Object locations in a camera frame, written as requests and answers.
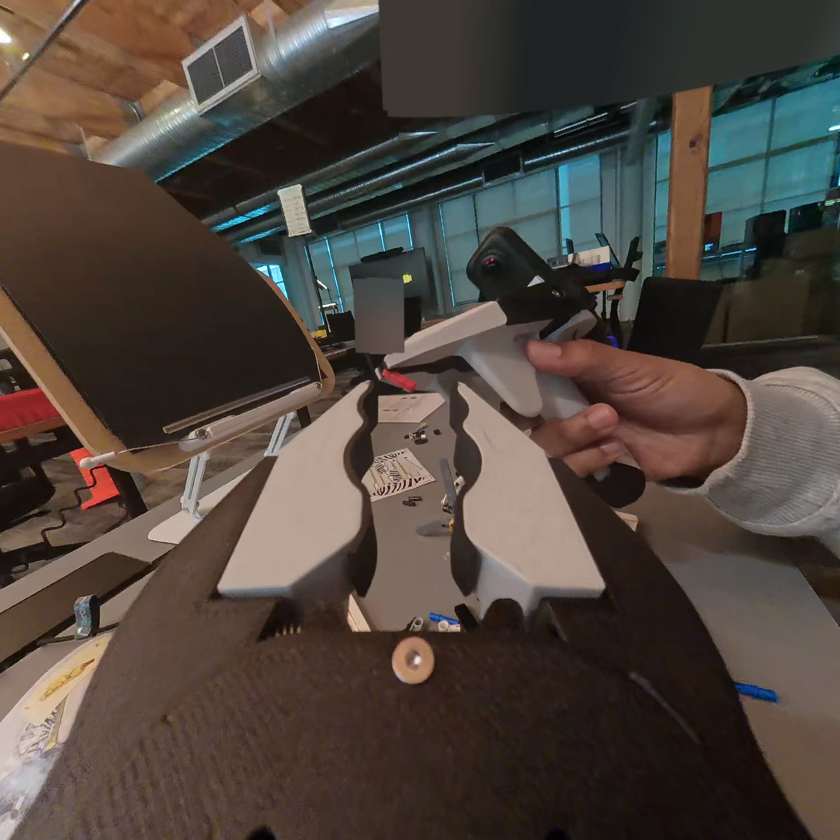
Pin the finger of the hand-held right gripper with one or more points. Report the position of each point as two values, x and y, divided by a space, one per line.
453 331

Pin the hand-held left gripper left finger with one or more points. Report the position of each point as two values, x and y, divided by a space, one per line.
302 518

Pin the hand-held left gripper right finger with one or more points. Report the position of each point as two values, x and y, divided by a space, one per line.
531 525

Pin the red lego piece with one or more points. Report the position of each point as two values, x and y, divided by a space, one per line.
399 380

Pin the person's right forearm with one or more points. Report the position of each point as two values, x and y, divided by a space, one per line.
787 459

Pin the small black lego pieces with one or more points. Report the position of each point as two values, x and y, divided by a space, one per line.
420 434

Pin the blue lego pin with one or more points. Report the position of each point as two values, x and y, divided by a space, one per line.
754 691
443 619

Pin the lego instruction booklet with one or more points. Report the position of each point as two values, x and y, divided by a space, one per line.
39 722

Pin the person's right hand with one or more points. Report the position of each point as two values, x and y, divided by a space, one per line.
663 420

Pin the black monitor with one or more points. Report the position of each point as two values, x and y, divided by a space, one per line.
413 269

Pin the white paper sheet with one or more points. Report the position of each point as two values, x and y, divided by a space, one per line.
410 408

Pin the striped sticker sheet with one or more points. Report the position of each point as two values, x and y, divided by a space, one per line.
400 476

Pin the white folding stand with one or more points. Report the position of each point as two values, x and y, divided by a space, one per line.
190 505

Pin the hanging white paper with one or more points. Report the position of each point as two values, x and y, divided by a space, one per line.
293 211

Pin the orange plastic object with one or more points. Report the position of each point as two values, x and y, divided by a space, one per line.
98 482

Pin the tablet on white stand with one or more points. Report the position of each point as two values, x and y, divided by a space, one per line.
144 308

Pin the red plastic bin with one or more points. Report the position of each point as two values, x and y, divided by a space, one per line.
26 410

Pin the white air vent grille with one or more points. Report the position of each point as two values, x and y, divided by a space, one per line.
220 62

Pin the wooden post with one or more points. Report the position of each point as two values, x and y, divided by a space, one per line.
689 184

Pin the silver air duct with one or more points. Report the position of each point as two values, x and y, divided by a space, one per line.
289 59

